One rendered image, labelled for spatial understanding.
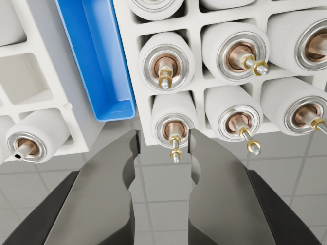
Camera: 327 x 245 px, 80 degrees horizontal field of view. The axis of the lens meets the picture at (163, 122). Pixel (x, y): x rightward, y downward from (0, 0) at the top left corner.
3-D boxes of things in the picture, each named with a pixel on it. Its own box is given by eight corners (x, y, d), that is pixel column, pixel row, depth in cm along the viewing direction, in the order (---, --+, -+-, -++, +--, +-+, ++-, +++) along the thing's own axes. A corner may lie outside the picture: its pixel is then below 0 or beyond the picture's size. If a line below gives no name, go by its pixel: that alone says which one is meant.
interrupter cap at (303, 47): (358, 28, 29) (362, 28, 28) (322, 77, 32) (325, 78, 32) (315, 9, 28) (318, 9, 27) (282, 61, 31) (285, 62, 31)
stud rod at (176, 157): (173, 131, 36) (174, 157, 29) (178, 133, 36) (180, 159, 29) (171, 135, 36) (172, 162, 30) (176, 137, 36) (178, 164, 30)
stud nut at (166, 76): (175, 80, 26) (175, 82, 25) (166, 90, 26) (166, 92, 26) (163, 71, 25) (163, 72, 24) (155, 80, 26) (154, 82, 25)
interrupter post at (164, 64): (175, 70, 32) (176, 75, 29) (163, 78, 33) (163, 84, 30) (168, 57, 31) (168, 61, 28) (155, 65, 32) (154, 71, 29)
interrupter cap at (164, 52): (197, 74, 32) (198, 75, 32) (159, 98, 35) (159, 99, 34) (172, 32, 30) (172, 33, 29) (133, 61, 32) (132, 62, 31)
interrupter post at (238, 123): (245, 126, 37) (251, 135, 34) (231, 129, 37) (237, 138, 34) (244, 115, 36) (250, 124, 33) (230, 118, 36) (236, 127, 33)
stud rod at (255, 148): (244, 128, 35) (261, 154, 29) (238, 130, 35) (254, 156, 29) (243, 124, 35) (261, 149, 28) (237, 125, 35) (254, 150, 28)
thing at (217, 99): (236, 103, 54) (265, 139, 38) (201, 110, 55) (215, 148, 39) (233, 68, 49) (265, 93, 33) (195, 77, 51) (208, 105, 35)
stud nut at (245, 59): (241, 69, 29) (243, 70, 28) (239, 58, 28) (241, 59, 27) (255, 64, 28) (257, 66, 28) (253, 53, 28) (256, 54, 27)
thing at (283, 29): (298, 21, 44) (371, 23, 28) (273, 62, 48) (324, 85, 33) (260, 5, 43) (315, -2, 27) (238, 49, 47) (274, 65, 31)
